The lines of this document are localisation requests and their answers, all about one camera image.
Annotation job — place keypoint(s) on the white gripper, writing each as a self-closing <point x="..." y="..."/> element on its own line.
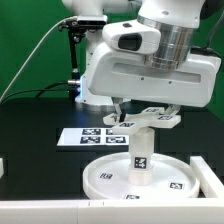
<point x="124" y="75"/>

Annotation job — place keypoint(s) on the white cross-shaped table base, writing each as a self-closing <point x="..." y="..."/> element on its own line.
<point x="157" y="117"/>

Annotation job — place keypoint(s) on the white round table top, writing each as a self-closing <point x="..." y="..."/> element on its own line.
<point x="107" y="178"/>

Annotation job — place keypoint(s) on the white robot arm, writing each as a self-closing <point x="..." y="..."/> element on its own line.
<point x="175" y="19"/>

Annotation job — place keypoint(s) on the white marker sheet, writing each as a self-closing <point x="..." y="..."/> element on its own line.
<point x="91" y="137"/>

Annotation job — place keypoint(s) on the white L-shaped border fence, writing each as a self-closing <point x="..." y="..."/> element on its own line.
<point x="206" y="210"/>

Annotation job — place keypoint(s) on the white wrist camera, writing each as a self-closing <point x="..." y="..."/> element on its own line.
<point x="131" y="36"/>

